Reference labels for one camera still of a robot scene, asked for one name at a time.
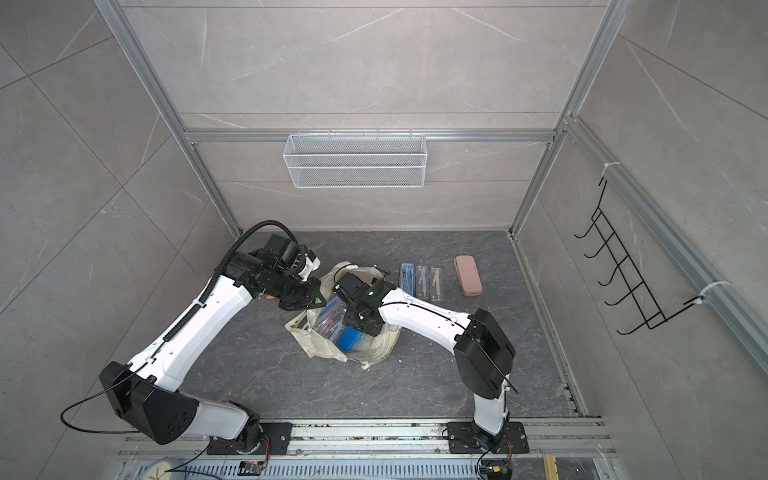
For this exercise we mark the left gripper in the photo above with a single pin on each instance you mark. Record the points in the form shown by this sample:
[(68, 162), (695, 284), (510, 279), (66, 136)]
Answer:
[(312, 299)]

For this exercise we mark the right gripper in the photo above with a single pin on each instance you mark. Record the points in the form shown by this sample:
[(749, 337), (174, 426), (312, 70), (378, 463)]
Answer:
[(350, 319)]

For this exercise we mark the floral canvas tote bag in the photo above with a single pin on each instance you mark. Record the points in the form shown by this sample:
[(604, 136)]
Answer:
[(317, 330)]

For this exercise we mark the small clear plastic box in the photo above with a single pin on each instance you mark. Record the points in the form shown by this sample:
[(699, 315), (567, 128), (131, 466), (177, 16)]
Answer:
[(436, 289)]

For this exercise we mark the blue box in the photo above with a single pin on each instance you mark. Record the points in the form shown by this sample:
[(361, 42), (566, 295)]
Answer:
[(348, 339)]

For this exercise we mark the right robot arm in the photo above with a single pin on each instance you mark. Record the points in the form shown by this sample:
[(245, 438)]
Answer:
[(483, 354)]

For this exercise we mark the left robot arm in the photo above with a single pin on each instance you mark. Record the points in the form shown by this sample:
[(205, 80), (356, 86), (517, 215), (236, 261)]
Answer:
[(145, 392)]

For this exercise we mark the pink glasses case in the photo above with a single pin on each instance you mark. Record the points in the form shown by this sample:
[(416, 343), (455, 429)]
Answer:
[(468, 275)]

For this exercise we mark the white round clock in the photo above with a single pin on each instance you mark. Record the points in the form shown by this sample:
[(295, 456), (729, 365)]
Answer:
[(162, 470)]

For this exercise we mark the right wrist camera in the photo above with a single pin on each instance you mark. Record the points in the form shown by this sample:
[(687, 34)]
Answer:
[(350, 288)]

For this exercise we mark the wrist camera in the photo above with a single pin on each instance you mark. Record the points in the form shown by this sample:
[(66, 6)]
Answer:
[(350, 288), (291, 256)]

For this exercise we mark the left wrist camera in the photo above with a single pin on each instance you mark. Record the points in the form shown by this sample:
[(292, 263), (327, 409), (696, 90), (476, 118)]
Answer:
[(291, 256)]

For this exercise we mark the white wire mesh basket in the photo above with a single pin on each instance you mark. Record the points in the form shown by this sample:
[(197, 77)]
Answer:
[(356, 160)]

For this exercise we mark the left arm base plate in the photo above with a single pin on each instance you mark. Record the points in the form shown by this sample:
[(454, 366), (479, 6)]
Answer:
[(256, 439)]

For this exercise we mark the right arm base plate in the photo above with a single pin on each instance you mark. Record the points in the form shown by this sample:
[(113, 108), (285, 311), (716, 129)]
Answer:
[(468, 438)]

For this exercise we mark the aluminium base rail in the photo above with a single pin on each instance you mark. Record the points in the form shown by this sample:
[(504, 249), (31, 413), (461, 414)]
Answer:
[(373, 439)]

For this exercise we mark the black wire hook rack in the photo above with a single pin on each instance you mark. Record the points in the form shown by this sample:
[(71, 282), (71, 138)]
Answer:
[(627, 273)]

